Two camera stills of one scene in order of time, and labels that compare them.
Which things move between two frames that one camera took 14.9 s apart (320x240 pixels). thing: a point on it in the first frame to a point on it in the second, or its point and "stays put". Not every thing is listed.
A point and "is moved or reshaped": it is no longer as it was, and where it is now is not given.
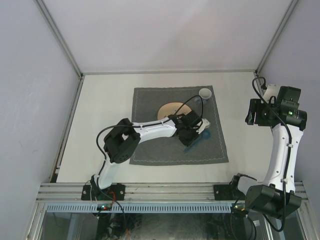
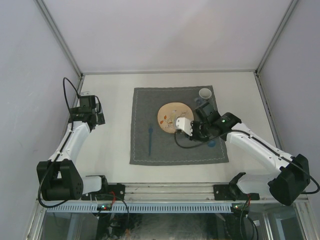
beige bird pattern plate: (170, 109) stays put
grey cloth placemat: (146, 102) stays put
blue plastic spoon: (205, 135) is moved or reshaped
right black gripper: (256, 107) to (194, 136)
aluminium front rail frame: (85, 193) stays put
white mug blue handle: (205, 94) stays put
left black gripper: (187, 142) to (98, 112)
